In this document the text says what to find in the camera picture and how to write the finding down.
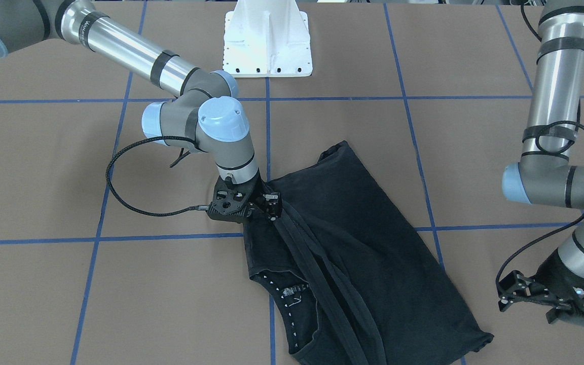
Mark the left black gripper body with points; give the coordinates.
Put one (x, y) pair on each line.
(566, 274)

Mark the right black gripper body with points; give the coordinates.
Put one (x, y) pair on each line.
(260, 190)

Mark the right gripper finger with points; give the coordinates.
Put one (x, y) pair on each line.
(271, 205)

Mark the black graphic t-shirt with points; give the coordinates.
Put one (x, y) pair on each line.
(352, 279)

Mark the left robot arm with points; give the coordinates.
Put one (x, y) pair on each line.
(551, 169)

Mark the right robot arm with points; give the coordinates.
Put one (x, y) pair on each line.
(203, 114)

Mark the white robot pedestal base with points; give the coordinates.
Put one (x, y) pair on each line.
(267, 39)

